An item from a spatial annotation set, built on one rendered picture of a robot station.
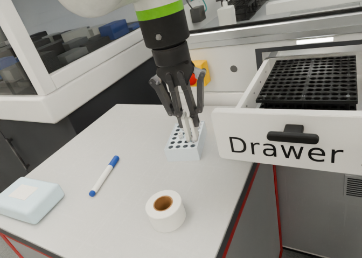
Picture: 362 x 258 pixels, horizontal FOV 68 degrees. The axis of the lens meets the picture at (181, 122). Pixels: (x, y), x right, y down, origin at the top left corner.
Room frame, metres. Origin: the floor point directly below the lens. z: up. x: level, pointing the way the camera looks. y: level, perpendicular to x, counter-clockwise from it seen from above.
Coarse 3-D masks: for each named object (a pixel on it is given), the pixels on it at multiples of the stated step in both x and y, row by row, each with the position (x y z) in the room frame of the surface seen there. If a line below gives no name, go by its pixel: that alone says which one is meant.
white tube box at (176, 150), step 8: (176, 128) 0.64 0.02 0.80; (200, 128) 0.61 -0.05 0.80; (176, 136) 0.60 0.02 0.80; (184, 136) 0.59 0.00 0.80; (200, 136) 0.57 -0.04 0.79; (168, 144) 0.58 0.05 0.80; (176, 144) 0.57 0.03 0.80; (184, 144) 0.56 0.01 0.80; (192, 144) 0.55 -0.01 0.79; (200, 144) 0.56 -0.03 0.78; (168, 152) 0.55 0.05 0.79; (176, 152) 0.54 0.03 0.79; (184, 152) 0.54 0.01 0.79; (192, 152) 0.53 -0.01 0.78; (200, 152) 0.54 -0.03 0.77; (168, 160) 0.55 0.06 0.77; (176, 160) 0.54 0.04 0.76; (184, 160) 0.54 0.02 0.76; (192, 160) 0.53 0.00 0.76
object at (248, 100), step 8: (288, 56) 0.69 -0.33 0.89; (296, 56) 0.67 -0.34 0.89; (304, 56) 0.66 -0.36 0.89; (312, 56) 0.65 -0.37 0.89; (320, 56) 0.64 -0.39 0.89; (328, 56) 0.63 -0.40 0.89; (360, 56) 0.59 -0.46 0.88; (264, 64) 0.68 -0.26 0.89; (272, 64) 0.71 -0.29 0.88; (360, 64) 0.59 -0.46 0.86; (264, 72) 0.66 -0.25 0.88; (360, 72) 0.58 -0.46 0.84; (256, 80) 0.59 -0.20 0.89; (264, 80) 0.65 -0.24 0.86; (360, 80) 0.56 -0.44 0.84; (248, 88) 0.56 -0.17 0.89; (256, 88) 0.59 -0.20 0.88; (360, 88) 0.52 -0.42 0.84; (248, 96) 0.53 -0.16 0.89; (256, 96) 0.58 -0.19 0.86; (360, 96) 0.49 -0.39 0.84; (240, 104) 0.50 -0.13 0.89; (248, 104) 0.53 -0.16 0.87; (256, 104) 0.57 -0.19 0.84; (360, 104) 0.46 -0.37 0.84
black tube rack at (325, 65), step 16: (288, 64) 0.62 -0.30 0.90; (304, 64) 0.59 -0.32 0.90; (320, 64) 0.57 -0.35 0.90; (336, 64) 0.56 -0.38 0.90; (352, 64) 0.52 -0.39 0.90; (272, 80) 0.55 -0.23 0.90; (288, 80) 0.53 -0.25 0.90; (304, 80) 0.51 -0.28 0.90; (320, 80) 0.49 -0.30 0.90; (336, 80) 0.48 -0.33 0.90; (352, 80) 0.46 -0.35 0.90
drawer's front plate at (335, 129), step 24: (216, 120) 0.43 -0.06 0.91; (240, 120) 0.41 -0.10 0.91; (264, 120) 0.38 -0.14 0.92; (288, 120) 0.36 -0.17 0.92; (312, 120) 0.34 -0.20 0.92; (336, 120) 0.32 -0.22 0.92; (360, 120) 0.30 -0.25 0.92; (240, 144) 0.41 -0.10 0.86; (288, 144) 0.36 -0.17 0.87; (312, 144) 0.34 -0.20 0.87; (336, 144) 0.32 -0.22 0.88; (360, 144) 0.30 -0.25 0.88; (312, 168) 0.34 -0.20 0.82; (336, 168) 0.32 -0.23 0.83; (360, 168) 0.30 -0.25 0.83
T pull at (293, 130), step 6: (288, 126) 0.35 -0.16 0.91; (294, 126) 0.35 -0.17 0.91; (300, 126) 0.34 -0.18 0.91; (270, 132) 0.35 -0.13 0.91; (276, 132) 0.34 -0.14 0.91; (282, 132) 0.34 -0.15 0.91; (288, 132) 0.34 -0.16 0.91; (294, 132) 0.33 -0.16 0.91; (300, 132) 0.33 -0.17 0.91; (270, 138) 0.34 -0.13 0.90; (276, 138) 0.34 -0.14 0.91; (282, 138) 0.33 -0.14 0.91; (288, 138) 0.33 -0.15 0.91; (294, 138) 0.32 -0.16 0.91; (300, 138) 0.32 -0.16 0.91; (306, 138) 0.31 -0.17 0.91; (312, 138) 0.31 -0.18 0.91; (318, 138) 0.31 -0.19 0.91
